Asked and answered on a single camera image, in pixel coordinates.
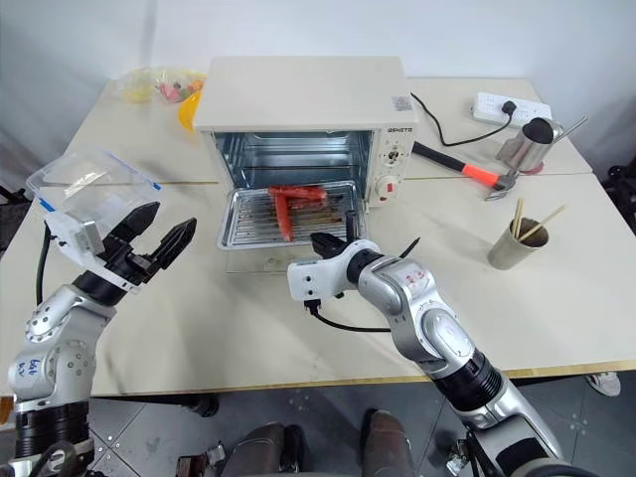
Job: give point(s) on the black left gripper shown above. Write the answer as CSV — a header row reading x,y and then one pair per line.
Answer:
x,y
124,261

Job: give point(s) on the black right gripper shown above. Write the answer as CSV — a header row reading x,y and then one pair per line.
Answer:
x,y
340,250

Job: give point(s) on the silver metal baking tray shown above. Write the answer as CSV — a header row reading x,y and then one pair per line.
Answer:
x,y
248,223

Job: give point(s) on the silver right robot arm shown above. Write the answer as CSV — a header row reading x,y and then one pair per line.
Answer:
x,y
437,328

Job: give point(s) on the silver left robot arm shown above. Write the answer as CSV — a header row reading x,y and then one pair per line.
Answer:
x,y
54,338

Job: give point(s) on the long red sausage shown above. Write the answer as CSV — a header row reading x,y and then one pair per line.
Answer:
x,y
283,221
298,190

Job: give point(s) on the white oven timer knob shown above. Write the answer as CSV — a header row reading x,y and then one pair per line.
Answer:
x,y
387,189

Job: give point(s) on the glass toaster oven door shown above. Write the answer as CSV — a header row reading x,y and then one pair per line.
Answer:
x,y
258,262

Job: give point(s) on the white toaster oven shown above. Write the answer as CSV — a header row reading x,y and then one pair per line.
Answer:
x,y
298,94

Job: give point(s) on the clear plastic container blue clips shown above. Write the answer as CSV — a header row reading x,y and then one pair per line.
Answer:
x,y
84,184

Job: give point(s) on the yellow plastic bowl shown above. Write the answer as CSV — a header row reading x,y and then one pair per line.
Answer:
x,y
188,111

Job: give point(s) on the black and orange hammer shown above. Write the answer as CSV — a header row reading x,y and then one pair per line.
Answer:
x,y
467,170

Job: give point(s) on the plastic bag of colourful items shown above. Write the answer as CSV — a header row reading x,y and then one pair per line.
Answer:
x,y
159,84

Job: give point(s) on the metal cup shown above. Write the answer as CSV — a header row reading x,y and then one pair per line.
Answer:
x,y
514,251

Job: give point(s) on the black table caster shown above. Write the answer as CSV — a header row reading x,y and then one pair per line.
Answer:
x,y
204,403

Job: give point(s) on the wooden chopstick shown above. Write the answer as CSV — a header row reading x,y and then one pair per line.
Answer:
x,y
544,222
518,218

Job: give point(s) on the white power strip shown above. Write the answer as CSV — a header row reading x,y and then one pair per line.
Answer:
x,y
489,107

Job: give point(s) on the pink coaster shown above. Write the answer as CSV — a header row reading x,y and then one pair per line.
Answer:
x,y
534,170

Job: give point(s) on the black power plug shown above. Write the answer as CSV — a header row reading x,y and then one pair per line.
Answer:
x,y
509,107

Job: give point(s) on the stainless steel pitcher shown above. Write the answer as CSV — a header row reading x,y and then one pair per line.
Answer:
x,y
531,144

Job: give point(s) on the thin metal rod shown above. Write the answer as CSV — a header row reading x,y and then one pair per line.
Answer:
x,y
576,128

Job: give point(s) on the white sneaker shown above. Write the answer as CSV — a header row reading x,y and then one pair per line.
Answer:
x,y
603,383

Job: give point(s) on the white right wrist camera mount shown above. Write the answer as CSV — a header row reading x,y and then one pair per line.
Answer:
x,y
318,278

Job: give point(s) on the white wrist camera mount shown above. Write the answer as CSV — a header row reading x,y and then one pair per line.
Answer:
x,y
318,278
69,233

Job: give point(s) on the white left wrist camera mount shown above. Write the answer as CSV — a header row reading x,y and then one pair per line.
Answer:
x,y
69,233

